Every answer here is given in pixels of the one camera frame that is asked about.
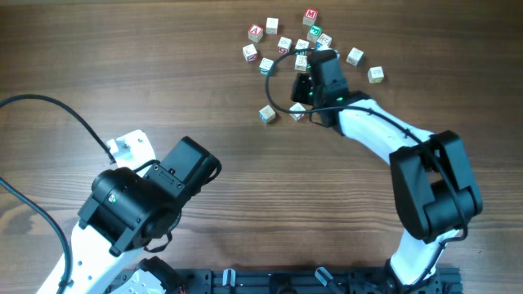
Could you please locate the green sided wooden block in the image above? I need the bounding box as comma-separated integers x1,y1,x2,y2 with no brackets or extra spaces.
294,39,309,56
259,57,274,76

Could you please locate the red letter M block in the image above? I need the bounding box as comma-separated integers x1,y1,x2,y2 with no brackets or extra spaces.
302,8,319,26

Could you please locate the green top wooden block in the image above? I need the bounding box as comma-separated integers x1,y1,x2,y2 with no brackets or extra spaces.
307,25,323,42

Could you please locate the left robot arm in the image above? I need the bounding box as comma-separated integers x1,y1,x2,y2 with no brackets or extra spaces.
39,130,221,293

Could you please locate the plain wooden block top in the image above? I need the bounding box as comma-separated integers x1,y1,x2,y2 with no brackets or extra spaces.
266,17,279,34

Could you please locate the blue engraved wooden block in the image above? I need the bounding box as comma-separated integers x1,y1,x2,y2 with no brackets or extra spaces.
294,55,308,72

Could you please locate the black right camera cable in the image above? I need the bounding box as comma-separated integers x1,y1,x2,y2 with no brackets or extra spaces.
264,47,469,294

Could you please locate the red sided wooden block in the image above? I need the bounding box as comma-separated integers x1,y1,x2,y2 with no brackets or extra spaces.
277,37,292,54
242,44,258,63

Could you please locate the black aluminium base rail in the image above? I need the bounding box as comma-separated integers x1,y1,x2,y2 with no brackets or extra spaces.
173,268,464,294

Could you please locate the red sided wooden block left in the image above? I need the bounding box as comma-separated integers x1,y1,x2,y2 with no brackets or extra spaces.
242,44,258,63

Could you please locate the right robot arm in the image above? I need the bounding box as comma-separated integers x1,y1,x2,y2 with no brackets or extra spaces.
292,47,483,292

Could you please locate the green sided wooden block centre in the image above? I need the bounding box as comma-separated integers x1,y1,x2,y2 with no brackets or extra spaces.
294,39,309,56

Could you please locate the green sided wooden block lower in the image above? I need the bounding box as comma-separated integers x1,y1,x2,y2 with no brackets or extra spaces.
259,57,274,76

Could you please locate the red letter A block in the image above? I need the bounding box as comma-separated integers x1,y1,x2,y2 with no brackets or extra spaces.
248,24,264,42

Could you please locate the black camera cable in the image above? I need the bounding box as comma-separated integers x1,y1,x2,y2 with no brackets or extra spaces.
0,94,118,294
264,47,469,294

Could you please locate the blue sided plain wooden block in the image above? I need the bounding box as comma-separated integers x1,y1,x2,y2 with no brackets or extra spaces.
258,105,276,124

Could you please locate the black left camera cable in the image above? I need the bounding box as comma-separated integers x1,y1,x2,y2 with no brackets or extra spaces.
0,94,118,294

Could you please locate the red sided wooden block centre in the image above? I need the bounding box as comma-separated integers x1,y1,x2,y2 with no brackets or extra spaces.
277,37,292,54

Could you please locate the yellow engraved wooden block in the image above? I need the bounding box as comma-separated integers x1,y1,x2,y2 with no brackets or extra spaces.
368,66,385,83

